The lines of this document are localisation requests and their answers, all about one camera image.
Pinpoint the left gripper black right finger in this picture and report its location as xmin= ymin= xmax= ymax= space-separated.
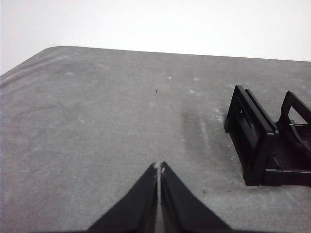
xmin=159 ymin=161 xmax=233 ymax=233

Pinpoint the black plastic dish rack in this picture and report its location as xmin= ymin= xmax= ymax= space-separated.
xmin=224 ymin=84 xmax=311 ymax=187

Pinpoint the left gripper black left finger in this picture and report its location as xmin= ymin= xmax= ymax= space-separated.
xmin=85 ymin=162 xmax=158 ymax=233

